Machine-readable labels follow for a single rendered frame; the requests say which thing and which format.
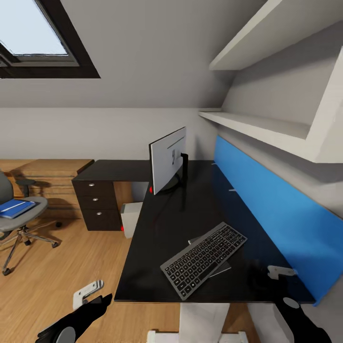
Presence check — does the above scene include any swivel chair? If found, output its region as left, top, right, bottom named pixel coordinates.
left=0, top=169, right=61, bottom=276

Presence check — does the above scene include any mouse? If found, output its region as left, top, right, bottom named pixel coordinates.
left=251, top=258, right=268, bottom=273

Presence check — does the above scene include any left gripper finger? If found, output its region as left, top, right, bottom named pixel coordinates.
left=103, top=293, right=112, bottom=309

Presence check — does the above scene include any monitor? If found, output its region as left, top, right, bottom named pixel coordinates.
left=149, top=127, right=188, bottom=195

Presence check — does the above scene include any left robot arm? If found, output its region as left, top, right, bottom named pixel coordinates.
left=35, top=280, right=112, bottom=343

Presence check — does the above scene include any folder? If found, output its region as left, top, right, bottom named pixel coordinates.
left=0, top=198, right=35, bottom=218

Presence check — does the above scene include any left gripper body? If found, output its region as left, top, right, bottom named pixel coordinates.
left=71, top=295, right=106, bottom=333

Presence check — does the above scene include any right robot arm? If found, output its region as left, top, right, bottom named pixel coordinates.
left=251, top=265, right=332, bottom=343

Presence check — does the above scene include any notebook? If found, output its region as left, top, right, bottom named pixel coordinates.
left=189, top=236, right=231, bottom=276

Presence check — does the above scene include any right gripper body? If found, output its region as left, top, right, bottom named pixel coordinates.
left=255, top=272, right=287, bottom=294

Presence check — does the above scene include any keyboard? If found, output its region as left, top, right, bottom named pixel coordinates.
left=160, top=222, right=245, bottom=301

